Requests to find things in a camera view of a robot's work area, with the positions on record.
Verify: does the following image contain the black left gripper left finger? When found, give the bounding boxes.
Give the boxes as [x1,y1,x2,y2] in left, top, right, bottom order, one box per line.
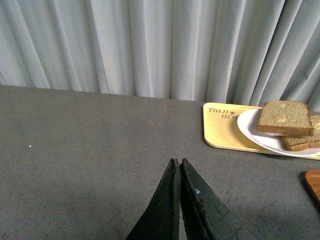
[126,158,181,240]

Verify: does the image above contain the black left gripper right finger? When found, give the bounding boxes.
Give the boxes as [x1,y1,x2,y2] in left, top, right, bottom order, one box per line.
[180,158,250,240]

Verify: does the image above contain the white round plate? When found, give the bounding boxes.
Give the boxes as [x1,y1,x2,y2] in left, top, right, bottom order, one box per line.
[237,108,320,158]

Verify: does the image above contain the bread slice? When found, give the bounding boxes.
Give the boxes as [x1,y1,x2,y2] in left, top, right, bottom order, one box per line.
[256,100,314,136]
[310,115,320,141]
[281,135,320,151]

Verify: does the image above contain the beige bear tray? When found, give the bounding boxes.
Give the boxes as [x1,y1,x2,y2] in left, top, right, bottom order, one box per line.
[202,102,320,161]

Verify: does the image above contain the brown wooden tray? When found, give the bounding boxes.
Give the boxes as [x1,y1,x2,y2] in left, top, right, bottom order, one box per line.
[300,170,320,205]

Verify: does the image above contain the grey pleated curtain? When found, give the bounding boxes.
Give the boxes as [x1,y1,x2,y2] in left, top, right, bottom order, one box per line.
[0,0,320,112]

